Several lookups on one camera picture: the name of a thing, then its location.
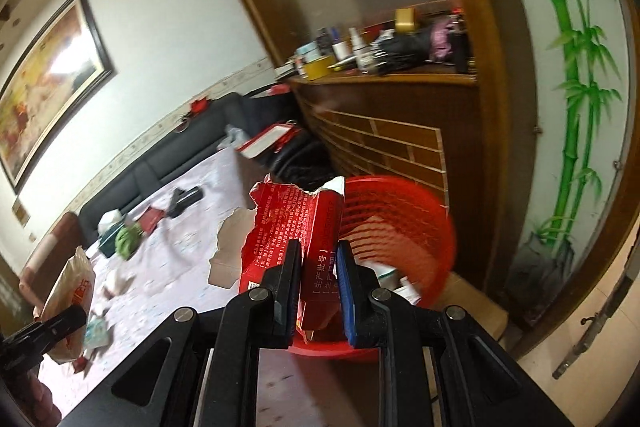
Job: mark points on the black bag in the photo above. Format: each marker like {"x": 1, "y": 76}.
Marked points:
{"x": 305, "y": 162}

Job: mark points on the black gadget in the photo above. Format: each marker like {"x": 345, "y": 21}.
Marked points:
{"x": 182, "y": 199}

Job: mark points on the bamboo painted glass panel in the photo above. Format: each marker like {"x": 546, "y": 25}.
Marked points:
{"x": 570, "y": 57}

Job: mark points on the cream striped plastic bag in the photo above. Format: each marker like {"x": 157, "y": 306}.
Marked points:
{"x": 70, "y": 282}

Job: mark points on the brown armchair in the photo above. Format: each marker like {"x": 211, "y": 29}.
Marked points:
{"x": 50, "y": 252}

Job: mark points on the dark green tissue box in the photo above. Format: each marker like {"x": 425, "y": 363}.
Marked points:
{"x": 107, "y": 242}

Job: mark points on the pink cloth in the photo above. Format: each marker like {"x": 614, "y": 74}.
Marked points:
{"x": 441, "y": 39}

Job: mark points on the dark red snack wrapper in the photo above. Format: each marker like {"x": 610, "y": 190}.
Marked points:
{"x": 81, "y": 364}

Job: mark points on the torn red carton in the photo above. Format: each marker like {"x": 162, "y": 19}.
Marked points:
{"x": 280, "y": 217}

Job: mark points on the framed painting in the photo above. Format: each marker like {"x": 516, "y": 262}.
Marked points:
{"x": 45, "y": 82}

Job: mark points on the green cloth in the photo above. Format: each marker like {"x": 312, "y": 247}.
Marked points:
{"x": 129, "y": 241}

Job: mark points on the red plastic basket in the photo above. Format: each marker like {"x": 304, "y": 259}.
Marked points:
{"x": 395, "y": 212}

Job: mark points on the grey metal bracket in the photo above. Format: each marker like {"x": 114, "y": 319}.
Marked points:
{"x": 590, "y": 324}

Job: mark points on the white spray bottle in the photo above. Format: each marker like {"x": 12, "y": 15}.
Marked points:
{"x": 358, "y": 49}

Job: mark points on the white blue medicine carton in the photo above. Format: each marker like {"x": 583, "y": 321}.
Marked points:
{"x": 97, "y": 332}

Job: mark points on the gold tin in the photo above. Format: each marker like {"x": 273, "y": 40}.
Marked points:
{"x": 405, "y": 20}

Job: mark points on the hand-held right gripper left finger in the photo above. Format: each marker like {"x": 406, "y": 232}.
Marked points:
{"x": 287, "y": 287}

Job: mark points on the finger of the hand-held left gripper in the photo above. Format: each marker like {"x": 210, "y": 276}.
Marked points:
{"x": 62, "y": 322}

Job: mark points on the wooden cabinet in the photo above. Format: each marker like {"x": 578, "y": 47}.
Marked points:
{"x": 390, "y": 142}

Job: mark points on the yellow box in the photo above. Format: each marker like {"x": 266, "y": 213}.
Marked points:
{"x": 320, "y": 68}

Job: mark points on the black leather sofa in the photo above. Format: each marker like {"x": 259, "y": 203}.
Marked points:
{"x": 150, "y": 172}

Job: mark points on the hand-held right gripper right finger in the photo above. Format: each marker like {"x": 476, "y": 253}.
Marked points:
{"x": 346, "y": 297}

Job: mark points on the red wallet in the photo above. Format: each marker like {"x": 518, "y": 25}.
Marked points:
{"x": 150, "y": 219}

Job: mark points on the small white packet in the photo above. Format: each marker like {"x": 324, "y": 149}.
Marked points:
{"x": 392, "y": 279}

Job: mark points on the red knot ornament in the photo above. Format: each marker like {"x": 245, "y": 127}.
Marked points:
{"x": 198, "y": 107}

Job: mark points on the small grey plastic bag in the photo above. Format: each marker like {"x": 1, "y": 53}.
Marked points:
{"x": 236, "y": 137}

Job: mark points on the person's left hand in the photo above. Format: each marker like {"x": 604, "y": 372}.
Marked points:
{"x": 30, "y": 399}

